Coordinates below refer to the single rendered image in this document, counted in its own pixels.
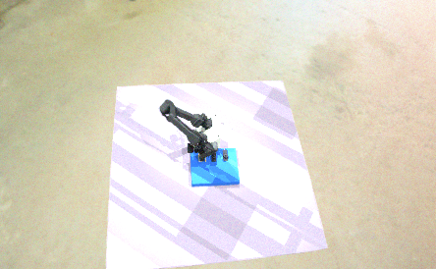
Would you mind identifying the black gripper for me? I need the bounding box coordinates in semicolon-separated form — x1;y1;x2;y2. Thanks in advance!
188;142;218;154

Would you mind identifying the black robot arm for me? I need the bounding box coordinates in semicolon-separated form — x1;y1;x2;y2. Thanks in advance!
158;99;215;158

